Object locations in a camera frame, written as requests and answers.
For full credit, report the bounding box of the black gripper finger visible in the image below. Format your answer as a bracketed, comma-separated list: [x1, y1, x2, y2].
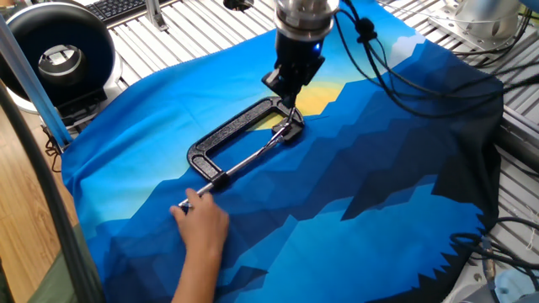
[284, 78, 312, 109]
[261, 69, 290, 96]

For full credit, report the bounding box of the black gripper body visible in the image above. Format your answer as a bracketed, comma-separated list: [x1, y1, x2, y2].
[275, 34, 326, 81]

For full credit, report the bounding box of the black C-clamp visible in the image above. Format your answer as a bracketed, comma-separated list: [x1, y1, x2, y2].
[179, 95, 307, 210]

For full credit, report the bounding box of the person's right forearm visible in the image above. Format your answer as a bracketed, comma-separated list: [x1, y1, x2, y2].
[170, 250, 224, 303]

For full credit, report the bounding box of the person's right hand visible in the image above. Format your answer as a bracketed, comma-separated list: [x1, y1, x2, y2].
[169, 188, 231, 256]

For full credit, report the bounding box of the blue landscape print cloth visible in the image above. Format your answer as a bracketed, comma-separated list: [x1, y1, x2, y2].
[61, 0, 505, 303]

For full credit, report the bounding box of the silver drilled mounting plate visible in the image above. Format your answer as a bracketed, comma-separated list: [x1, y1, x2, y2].
[428, 0, 532, 52]

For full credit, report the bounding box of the black keyboard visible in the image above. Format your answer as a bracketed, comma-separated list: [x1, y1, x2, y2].
[85, 0, 169, 23]

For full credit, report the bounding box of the black round desk device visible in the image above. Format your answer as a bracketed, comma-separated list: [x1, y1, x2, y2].
[0, 2, 124, 127]

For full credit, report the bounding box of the olive green fabric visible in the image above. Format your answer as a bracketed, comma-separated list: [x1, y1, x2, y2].
[27, 222, 92, 303]

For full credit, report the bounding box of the black gripper cable bundle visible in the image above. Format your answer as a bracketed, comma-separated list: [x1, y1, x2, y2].
[334, 0, 539, 120]

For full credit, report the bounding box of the metal upright bracket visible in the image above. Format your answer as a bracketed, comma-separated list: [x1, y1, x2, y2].
[144, 0, 170, 33]

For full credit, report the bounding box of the silver metal cylinder mount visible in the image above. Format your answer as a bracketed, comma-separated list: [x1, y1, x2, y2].
[456, 0, 523, 31]

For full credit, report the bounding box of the black cable bunch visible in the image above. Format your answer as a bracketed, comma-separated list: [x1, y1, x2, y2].
[449, 216, 539, 281]

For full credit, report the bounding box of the thick black hose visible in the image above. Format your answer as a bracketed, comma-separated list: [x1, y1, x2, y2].
[0, 82, 107, 303]

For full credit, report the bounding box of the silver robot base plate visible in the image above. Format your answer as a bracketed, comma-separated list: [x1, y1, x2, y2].
[441, 256, 506, 303]

